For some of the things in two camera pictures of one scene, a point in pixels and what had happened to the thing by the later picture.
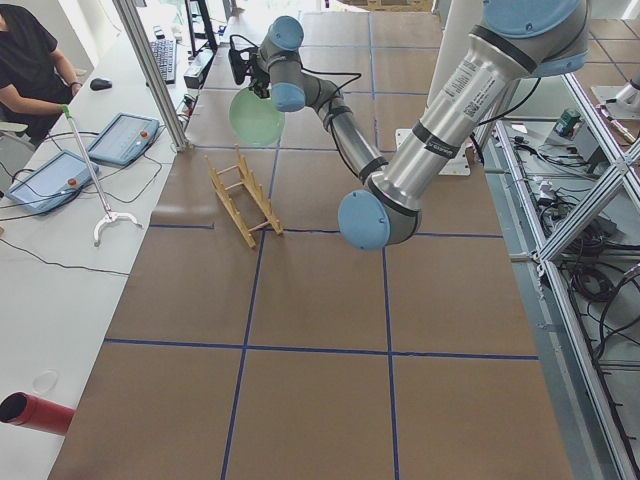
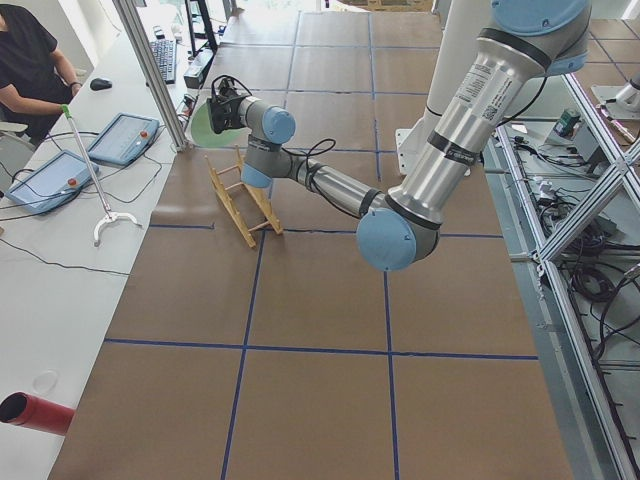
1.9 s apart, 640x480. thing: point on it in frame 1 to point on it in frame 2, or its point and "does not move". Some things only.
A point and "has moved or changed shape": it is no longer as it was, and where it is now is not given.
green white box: [567, 123] does not move
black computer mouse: [100, 84] does not move
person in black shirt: [35, 83] does not move
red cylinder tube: [37, 413] does not move
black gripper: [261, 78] to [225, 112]
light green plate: [256, 121] has moved or changed shape
